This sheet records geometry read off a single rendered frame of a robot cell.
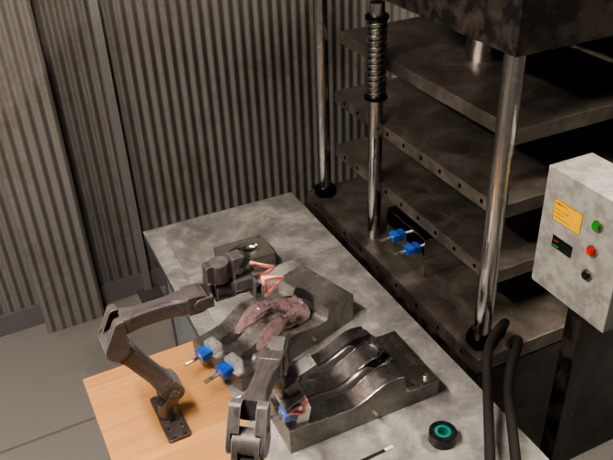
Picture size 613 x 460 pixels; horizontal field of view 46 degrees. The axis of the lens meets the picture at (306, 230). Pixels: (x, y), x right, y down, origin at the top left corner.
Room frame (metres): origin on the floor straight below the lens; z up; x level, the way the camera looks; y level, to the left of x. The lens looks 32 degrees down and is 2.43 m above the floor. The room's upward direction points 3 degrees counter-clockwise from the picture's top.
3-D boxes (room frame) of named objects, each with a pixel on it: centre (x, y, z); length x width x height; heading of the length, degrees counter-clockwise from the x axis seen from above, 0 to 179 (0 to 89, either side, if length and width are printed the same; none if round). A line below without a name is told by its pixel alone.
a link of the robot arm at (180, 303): (1.55, 0.43, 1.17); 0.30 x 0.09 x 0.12; 116
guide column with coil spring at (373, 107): (2.53, -0.28, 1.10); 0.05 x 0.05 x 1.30
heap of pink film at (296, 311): (1.89, 0.12, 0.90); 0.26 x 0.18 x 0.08; 131
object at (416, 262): (2.43, -0.61, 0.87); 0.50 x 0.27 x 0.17; 114
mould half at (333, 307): (1.90, 0.12, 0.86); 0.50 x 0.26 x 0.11; 131
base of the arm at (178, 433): (1.55, 0.44, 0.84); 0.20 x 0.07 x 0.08; 26
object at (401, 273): (2.51, -0.66, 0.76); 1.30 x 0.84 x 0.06; 24
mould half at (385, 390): (1.61, -0.10, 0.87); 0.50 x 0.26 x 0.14; 114
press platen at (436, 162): (2.53, -0.71, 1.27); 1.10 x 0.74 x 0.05; 24
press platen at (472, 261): (2.53, -0.71, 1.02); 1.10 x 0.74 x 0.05; 24
